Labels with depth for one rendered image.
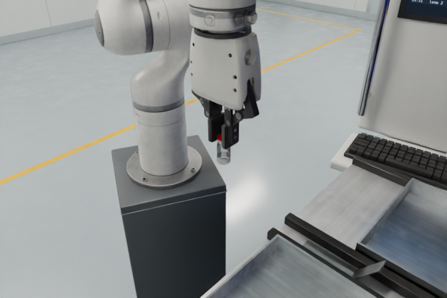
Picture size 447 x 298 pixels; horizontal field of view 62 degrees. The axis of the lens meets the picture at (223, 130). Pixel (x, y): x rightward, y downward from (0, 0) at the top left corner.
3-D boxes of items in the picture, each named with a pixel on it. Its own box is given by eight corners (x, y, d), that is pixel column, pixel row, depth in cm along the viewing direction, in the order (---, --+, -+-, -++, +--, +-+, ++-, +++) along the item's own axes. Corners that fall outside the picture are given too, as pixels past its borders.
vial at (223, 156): (233, 161, 59) (233, 138, 57) (223, 167, 58) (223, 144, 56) (223, 155, 60) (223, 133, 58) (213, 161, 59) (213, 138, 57)
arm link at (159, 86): (126, 95, 89) (110, -11, 77) (197, 81, 96) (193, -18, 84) (140, 116, 79) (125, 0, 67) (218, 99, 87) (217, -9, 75)
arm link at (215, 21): (272, 2, 47) (271, 26, 48) (221, -6, 52) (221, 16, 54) (226, 14, 42) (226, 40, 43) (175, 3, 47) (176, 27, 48)
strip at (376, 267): (379, 284, 63) (387, 260, 60) (372, 295, 61) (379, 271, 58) (307, 240, 71) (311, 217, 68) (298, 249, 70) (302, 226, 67)
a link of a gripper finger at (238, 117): (253, 107, 52) (251, 148, 56) (235, 100, 54) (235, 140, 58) (237, 115, 50) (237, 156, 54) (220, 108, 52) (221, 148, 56)
